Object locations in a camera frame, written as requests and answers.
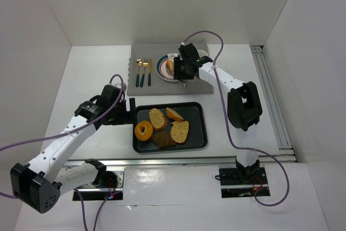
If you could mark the light green mug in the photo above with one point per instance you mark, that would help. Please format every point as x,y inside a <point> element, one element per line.
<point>202,53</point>

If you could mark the aluminium rail front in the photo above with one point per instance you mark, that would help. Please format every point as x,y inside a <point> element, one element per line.
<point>169,161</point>

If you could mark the gold knife green handle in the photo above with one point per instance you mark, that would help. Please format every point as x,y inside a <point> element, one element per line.
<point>149,73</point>

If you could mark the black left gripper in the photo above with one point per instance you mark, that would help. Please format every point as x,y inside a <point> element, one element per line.
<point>131,110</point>

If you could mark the black baking tray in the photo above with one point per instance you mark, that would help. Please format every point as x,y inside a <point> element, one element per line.
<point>190,111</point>

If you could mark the orange glazed donut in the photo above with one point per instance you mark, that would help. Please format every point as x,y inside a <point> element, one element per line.
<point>143,131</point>

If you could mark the bread slice lower right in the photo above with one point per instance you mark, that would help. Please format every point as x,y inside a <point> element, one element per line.
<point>179,131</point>

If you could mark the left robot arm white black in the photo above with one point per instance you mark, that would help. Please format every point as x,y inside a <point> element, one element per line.
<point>41,181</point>

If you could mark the bread slice left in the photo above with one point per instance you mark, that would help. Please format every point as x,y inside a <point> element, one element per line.
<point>157,119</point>

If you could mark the gold spoon green handle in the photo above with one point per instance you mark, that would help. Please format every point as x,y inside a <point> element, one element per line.
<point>139,63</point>

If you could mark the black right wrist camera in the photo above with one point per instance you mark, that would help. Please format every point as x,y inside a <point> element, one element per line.
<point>188,52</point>

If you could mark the grey cloth placemat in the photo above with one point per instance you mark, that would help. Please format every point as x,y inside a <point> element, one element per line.
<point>159,86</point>

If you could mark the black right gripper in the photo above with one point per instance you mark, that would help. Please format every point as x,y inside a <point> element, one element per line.
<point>180,69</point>

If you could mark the white plate green red rim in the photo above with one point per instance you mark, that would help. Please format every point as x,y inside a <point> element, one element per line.
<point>160,67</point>

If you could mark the brown chocolate croissant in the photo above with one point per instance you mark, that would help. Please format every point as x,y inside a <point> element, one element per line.
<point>163,140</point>

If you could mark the aluminium rail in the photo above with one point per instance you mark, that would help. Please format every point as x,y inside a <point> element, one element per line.
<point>169,161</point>
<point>285,148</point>

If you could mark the bread slice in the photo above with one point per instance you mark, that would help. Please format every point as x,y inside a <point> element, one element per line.
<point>179,131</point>
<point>157,119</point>

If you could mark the bread slice upper wedge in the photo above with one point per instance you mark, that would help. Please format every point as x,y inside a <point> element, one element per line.
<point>172,114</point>

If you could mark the aluminium rail right side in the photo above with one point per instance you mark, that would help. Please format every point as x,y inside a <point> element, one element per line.
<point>285,148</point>

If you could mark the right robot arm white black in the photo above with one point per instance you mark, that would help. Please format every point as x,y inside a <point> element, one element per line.
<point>241,105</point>

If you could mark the orange round bun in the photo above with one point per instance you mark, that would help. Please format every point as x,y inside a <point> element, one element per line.
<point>169,67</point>

